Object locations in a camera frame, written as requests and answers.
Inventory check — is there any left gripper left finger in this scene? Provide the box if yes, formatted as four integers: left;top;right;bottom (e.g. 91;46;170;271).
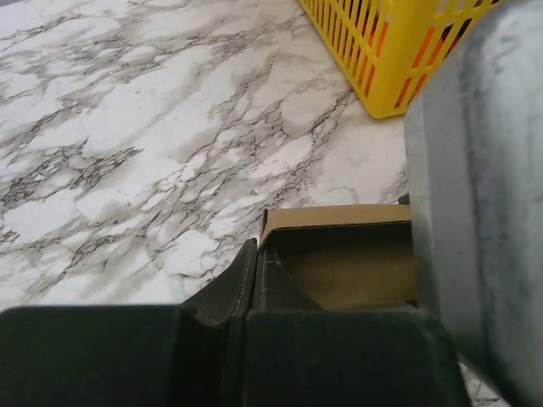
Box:
177;238;258;406

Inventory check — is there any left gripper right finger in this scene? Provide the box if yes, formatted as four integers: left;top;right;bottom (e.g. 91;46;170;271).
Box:
252;243;327;407

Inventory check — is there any brown cardboard box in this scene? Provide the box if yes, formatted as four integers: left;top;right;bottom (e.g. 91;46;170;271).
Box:
260;204;417;311

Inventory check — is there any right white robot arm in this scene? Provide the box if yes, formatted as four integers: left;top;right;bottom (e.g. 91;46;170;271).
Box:
405;1;542;406

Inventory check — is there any yellow plastic basket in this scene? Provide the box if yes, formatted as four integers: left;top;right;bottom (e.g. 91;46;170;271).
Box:
300;0;498;119

